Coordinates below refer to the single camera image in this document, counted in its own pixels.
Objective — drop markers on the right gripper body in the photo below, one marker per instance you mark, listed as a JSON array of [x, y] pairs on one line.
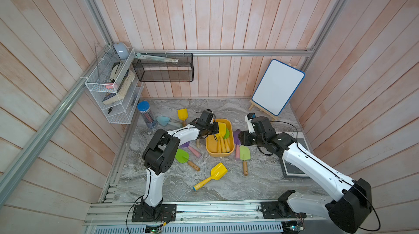
[[251, 139]]

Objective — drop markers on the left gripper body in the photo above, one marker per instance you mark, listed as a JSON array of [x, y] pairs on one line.
[[211, 128]]

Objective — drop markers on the yellow scoop shovel yellow handle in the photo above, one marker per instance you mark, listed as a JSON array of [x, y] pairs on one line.
[[222, 128]]

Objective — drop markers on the green pointed shovel yellow handle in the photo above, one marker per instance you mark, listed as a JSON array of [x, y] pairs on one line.
[[226, 137]]

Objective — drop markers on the purple shovel pink handle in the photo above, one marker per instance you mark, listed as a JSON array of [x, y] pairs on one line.
[[237, 144], [193, 150]]

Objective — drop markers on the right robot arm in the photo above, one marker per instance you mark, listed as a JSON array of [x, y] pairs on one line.
[[348, 202]]

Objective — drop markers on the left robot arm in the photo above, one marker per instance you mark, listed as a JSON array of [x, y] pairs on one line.
[[160, 152]]

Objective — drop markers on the yellow plastic storage box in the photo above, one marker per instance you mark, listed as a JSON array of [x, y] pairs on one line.
[[211, 144]]

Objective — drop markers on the light blue plastic shovel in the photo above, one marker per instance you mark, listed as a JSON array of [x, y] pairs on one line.
[[165, 121]]

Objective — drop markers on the light green box on basket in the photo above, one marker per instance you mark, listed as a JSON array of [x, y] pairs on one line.
[[155, 58]]

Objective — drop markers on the wooden easel stand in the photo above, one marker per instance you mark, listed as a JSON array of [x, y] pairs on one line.
[[273, 118]]

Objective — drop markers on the large yellow plastic scoop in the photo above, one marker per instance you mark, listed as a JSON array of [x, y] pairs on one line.
[[217, 173]]

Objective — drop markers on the blue lid pencil jar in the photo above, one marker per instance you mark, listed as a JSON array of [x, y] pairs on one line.
[[145, 110]]

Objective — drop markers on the grey round bowl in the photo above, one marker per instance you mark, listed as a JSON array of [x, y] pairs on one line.
[[122, 50]]

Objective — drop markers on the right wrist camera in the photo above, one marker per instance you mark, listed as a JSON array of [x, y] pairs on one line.
[[248, 120]]

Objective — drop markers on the yellow square shovel wooden handle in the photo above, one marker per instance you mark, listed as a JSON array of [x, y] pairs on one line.
[[183, 115]]

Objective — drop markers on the light green shovel wooden handle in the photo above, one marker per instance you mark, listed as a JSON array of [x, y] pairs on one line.
[[245, 155]]

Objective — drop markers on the green shovel wooden handle left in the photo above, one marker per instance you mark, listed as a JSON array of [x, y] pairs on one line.
[[183, 158]]

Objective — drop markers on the white board blue frame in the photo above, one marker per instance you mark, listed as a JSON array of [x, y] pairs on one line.
[[277, 86]]

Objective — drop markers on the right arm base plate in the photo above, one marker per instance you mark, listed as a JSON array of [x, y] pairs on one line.
[[279, 210]]

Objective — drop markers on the black wire basket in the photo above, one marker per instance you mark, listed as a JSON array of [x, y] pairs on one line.
[[152, 71]]

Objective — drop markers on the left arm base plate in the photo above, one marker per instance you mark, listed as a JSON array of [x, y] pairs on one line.
[[161, 213]]

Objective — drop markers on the book on wire shelf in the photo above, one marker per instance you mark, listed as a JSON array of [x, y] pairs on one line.
[[121, 91]]

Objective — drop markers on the white wire shelf rack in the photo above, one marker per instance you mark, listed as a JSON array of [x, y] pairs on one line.
[[106, 77]]

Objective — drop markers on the aluminium front rail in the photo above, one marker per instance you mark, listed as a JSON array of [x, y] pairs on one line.
[[185, 212]]

